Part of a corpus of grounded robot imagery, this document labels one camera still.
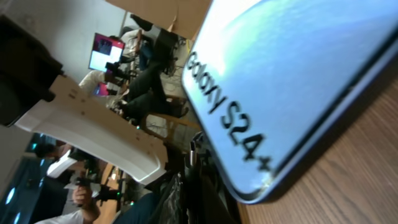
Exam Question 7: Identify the person in background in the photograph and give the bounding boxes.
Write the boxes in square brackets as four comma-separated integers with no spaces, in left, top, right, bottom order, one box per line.
[120,15,189,121]

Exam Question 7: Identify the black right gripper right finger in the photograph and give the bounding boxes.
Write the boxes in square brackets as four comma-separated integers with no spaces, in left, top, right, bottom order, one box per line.
[192,169,241,224]

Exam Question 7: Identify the smartphone with blue screen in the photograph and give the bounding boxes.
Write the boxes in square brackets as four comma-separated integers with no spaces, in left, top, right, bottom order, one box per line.
[182,0,397,204]

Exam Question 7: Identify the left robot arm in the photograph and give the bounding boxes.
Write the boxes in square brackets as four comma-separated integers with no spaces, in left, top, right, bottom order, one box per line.
[1,15,169,185]

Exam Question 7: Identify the computer monitor in background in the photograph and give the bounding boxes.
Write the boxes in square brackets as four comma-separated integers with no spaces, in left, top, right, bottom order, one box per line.
[88,33,125,72]

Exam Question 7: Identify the wooden chair in background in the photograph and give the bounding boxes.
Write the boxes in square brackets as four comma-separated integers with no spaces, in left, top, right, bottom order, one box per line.
[137,113,201,150]

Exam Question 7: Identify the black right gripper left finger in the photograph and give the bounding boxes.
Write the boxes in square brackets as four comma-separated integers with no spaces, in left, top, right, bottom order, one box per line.
[149,173,188,224]

